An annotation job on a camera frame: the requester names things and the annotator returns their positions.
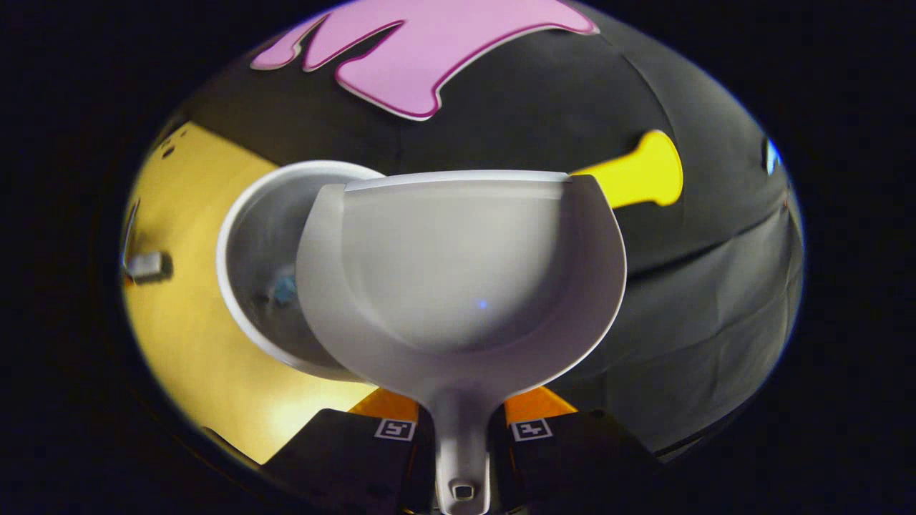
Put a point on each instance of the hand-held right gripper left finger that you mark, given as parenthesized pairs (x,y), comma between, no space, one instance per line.
(343,458)

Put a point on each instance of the small grey broom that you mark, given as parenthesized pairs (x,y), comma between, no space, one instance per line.
(147,266)

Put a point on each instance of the grey dustpan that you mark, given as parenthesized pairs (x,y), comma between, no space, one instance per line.
(458,286)

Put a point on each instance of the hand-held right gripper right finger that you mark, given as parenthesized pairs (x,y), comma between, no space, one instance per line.
(580,458)

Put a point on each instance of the light blue paper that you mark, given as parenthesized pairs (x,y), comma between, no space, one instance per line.
(284,291)

